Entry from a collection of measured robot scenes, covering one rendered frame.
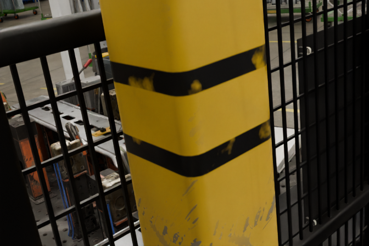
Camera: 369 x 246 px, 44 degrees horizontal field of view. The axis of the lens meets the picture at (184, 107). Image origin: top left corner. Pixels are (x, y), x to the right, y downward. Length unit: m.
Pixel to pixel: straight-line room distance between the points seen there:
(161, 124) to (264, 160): 0.10
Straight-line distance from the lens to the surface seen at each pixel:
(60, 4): 5.31
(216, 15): 0.33
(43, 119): 1.94
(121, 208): 1.24
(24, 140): 1.86
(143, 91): 0.35
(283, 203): 1.05
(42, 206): 1.91
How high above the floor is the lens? 1.59
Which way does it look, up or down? 19 degrees down
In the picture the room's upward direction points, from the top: 8 degrees counter-clockwise
